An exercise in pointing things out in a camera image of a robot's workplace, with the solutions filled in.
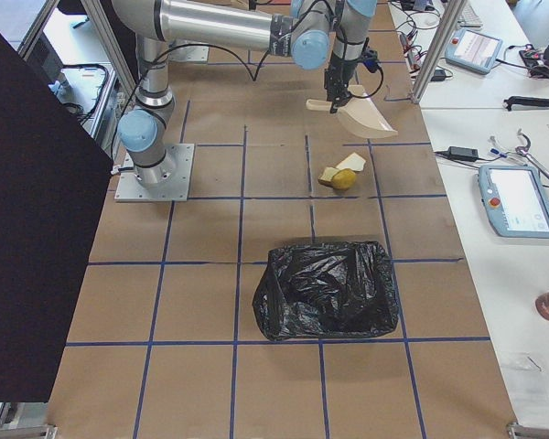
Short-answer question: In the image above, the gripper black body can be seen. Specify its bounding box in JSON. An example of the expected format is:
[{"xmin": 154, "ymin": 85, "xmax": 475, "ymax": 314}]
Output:
[{"xmin": 324, "ymin": 59, "xmax": 355, "ymax": 103}]

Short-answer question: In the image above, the beige plastic dustpan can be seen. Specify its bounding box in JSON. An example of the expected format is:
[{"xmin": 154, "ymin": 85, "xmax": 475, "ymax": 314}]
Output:
[{"xmin": 306, "ymin": 84, "xmax": 398, "ymax": 139}]

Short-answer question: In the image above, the white bread slice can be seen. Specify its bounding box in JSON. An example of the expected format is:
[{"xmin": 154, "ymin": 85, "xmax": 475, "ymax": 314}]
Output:
[{"xmin": 335, "ymin": 153, "xmax": 366, "ymax": 173}]

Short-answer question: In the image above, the yellow-green potato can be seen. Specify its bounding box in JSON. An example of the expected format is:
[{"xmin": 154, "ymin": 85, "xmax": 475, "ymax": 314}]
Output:
[{"xmin": 330, "ymin": 168, "xmax": 357, "ymax": 191}]

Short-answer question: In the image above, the small bread piece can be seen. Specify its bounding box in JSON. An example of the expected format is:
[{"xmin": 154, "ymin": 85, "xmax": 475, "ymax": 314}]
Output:
[{"xmin": 318, "ymin": 166, "xmax": 339, "ymax": 187}]

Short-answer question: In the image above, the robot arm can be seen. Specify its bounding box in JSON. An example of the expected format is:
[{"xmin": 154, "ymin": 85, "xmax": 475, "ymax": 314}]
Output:
[{"xmin": 113, "ymin": 1, "xmax": 377, "ymax": 188}]

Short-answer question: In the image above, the bin with black trash bag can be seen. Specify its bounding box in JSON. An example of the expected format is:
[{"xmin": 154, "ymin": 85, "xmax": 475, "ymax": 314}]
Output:
[{"xmin": 253, "ymin": 241, "xmax": 399, "ymax": 341}]

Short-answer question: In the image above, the black power adapter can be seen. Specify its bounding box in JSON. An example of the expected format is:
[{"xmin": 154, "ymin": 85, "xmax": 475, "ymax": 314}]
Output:
[{"xmin": 435, "ymin": 146, "xmax": 479, "ymax": 163}]

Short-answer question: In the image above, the teach pendant far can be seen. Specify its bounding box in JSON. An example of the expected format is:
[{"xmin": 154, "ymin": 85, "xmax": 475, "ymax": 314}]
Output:
[{"xmin": 445, "ymin": 28, "xmax": 502, "ymax": 75}]

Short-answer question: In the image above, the teach pendant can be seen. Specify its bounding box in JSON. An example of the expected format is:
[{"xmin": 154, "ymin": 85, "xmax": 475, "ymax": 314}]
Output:
[
  {"xmin": 478, "ymin": 165, "xmax": 549, "ymax": 239},
  {"xmin": 445, "ymin": 28, "xmax": 502, "ymax": 75}
]

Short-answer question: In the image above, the teach pendant near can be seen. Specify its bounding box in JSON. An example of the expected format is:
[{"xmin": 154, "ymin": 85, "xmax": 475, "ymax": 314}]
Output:
[{"xmin": 478, "ymin": 165, "xmax": 549, "ymax": 239}]

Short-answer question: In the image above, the black panel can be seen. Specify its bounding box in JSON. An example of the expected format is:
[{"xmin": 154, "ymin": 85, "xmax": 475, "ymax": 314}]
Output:
[{"xmin": 0, "ymin": 35, "xmax": 112, "ymax": 402}]

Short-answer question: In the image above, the aluminium frame post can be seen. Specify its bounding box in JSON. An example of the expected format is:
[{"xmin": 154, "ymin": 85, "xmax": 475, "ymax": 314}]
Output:
[{"xmin": 410, "ymin": 0, "xmax": 466, "ymax": 104}]

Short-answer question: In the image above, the black handle tool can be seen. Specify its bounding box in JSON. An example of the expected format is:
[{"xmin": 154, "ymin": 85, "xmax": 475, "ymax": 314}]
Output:
[{"xmin": 503, "ymin": 95, "xmax": 549, "ymax": 112}]

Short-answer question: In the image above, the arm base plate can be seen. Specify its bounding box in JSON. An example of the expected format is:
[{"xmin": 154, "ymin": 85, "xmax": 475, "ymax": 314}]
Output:
[{"xmin": 114, "ymin": 144, "xmax": 195, "ymax": 202}]

